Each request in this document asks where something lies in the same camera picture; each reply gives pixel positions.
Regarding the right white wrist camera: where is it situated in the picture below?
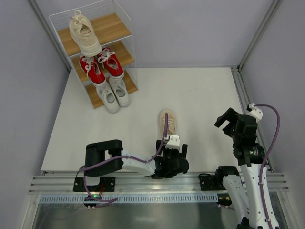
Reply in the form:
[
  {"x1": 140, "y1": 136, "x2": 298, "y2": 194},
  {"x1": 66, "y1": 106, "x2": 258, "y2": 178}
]
[{"x1": 246, "y1": 103, "x2": 263, "y2": 123}]

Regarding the grey slotted cable duct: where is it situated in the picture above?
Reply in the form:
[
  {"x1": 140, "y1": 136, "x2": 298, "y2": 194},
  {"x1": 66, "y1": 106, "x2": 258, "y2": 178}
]
[{"x1": 39, "y1": 193, "x2": 218, "y2": 204}]

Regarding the right aluminium frame post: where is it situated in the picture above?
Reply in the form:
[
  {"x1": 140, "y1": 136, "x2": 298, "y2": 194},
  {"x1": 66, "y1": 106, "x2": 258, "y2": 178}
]
[{"x1": 238, "y1": 0, "x2": 283, "y2": 71}]

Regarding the red sneaker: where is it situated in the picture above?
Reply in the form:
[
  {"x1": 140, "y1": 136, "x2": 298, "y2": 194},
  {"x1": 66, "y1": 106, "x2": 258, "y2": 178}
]
[
  {"x1": 79, "y1": 54, "x2": 106, "y2": 86},
  {"x1": 97, "y1": 46, "x2": 124, "y2": 79}
]

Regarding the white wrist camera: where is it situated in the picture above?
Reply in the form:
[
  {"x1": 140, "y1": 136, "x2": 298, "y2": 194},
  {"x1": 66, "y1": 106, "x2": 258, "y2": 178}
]
[
  {"x1": 165, "y1": 135, "x2": 180, "y2": 150},
  {"x1": 246, "y1": 103, "x2": 263, "y2": 123}
]

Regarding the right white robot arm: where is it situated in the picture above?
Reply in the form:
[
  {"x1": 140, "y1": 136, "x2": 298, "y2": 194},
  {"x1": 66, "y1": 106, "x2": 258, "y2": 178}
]
[{"x1": 214, "y1": 104, "x2": 280, "y2": 229}]

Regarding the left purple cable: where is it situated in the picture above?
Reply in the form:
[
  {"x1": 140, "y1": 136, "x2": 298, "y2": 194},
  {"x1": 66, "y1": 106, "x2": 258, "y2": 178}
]
[{"x1": 80, "y1": 113, "x2": 170, "y2": 208}]

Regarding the beige lace sneaker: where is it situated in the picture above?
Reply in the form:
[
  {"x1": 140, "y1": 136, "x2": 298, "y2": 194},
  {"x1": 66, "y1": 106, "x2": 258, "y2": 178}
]
[
  {"x1": 159, "y1": 108, "x2": 177, "y2": 138},
  {"x1": 69, "y1": 10, "x2": 102, "y2": 57}
]

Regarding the left aluminium frame post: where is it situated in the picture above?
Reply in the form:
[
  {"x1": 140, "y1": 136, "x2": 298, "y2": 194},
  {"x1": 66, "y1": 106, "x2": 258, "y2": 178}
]
[{"x1": 27, "y1": 0, "x2": 52, "y2": 42}]

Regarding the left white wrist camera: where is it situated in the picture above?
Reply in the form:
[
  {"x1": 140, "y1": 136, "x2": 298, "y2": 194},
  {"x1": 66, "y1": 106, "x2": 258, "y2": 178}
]
[{"x1": 165, "y1": 135, "x2": 180, "y2": 150}]

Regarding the white sneaker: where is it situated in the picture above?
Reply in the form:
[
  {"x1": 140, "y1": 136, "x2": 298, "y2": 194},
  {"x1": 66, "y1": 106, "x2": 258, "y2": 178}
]
[
  {"x1": 96, "y1": 82, "x2": 119, "y2": 114},
  {"x1": 109, "y1": 76, "x2": 130, "y2": 107}
]

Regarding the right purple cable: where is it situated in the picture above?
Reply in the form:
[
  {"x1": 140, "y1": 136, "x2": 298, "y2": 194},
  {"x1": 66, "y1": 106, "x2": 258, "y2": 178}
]
[{"x1": 254, "y1": 104, "x2": 281, "y2": 225}]

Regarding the aluminium frame post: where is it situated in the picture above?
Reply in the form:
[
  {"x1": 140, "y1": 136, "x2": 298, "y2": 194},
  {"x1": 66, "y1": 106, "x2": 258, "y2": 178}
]
[
  {"x1": 27, "y1": 0, "x2": 52, "y2": 42},
  {"x1": 238, "y1": 0, "x2": 283, "y2": 71}
]

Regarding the purple cable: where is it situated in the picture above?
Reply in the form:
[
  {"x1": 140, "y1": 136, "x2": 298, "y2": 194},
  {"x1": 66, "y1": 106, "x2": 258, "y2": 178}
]
[
  {"x1": 254, "y1": 104, "x2": 281, "y2": 225},
  {"x1": 80, "y1": 113, "x2": 170, "y2": 208}
]

